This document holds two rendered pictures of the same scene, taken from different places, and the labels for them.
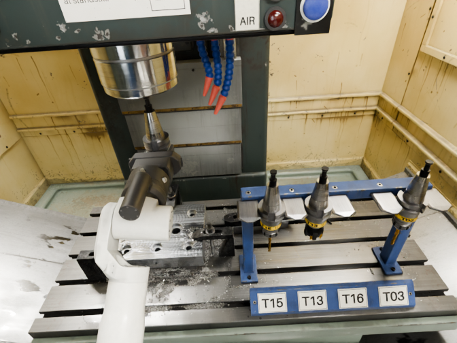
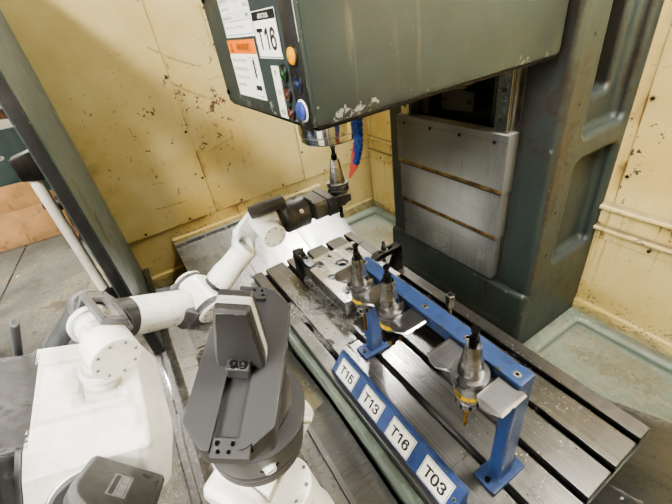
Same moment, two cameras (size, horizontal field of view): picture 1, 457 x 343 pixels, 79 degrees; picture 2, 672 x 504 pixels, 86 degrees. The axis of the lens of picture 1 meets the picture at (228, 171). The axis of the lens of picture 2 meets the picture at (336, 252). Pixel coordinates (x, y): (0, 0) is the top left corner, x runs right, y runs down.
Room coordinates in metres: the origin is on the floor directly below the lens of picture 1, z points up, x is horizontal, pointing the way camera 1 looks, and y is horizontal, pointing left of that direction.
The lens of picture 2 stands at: (0.11, -0.68, 1.77)
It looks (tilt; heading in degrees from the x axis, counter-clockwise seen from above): 33 degrees down; 62
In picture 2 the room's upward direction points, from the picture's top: 9 degrees counter-clockwise
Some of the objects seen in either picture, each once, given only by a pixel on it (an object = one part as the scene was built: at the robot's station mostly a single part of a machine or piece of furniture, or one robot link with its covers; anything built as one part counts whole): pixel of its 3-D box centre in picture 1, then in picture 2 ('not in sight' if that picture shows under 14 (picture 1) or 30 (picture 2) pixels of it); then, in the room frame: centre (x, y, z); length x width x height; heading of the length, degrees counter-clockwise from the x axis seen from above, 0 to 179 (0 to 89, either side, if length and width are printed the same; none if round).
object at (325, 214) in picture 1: (317, 207); (389, 308); (0.47, -0.21, 1.21); 0.06 x 0.06 x 0.03
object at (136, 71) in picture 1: (135, 56); (327, 114); (0.60, 0.17, 1.55); 0.16 x 0.16 x 0.12
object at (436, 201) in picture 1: (434, 200); (497, 398); (0.46, -0.48, 1.21); 0.07 x 0.05 x 0.01; 179
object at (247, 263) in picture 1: (247, 238); (370, 311); (0.53, -0.04, 1.05); 0.10 x 0.05 x 0.30; 179
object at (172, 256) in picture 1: (162, 234); (349, 273); (0.64, 0.24, 0.97); 0.29 x 0.23 x 0.05; 89
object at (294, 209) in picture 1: (294, 208); (374, 296); (0.47, -0.15, 1.21); 0.07 x 0.05 x 0.01; 179
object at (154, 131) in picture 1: (152, 124); (335, 170); (0.60, 0.17, 1.39); 0.04 x 0.04 x 0.07
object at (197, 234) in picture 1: (213, 238); not in sight; (0.60, 0.06, 0.97); 0.13 x 0.03 x 0.15; 89
